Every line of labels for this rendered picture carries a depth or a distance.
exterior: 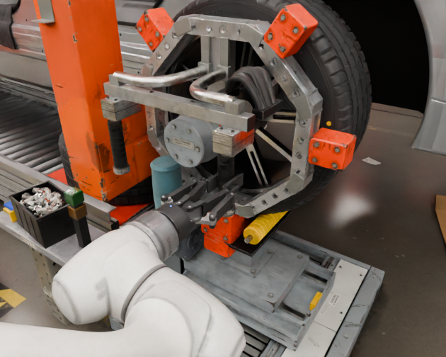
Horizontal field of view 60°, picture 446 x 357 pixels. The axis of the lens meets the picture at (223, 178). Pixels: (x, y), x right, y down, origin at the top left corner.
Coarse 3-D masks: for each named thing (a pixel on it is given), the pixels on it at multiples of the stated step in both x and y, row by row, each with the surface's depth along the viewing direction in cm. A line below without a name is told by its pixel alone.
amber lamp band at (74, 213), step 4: (84, 204) 116; (68, 208) 116; (72, 208) 114; (76, 208) 114; (80, 208) 115; (84, 208) 116; (72, 212) 115; (76, 212) 114; (80, 212) 116; (84, 212) 117; (72, 216) 116; (76, 216) 115; (80, 216) 116; (84, 216) 118
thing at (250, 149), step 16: (192, 48) 115; (176, 64) 117; (192, 64) 124; (240, 64) 107; (192, 80) 118; (272, 80) 103; (192, 96) 133; (240, 96) 116; (288, 112) 104; (256, 128) 113; (256, 144) 117; (272, 144) 112; (240, 160) 138; (256, 160) 117; (272, 160) 139; (256, 176) 129; (272, 176) 126; (256, 192) 120
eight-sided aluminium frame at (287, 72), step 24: (192, 24) 97; (216, 24) 93; (240, 24) 90; (264, 24) 90; (168, 48) 105; (264, 48) 89; (144, 72) 113; (288, 72) 88; (288, 96) 91; (312, 96) 89; (312, 120) 90; (192, 168) 126; (312, 168) 101; (216, 192) 120; (240, 192) 120; (264, 192) 113; (288, 192) 102; (240, 216) 116
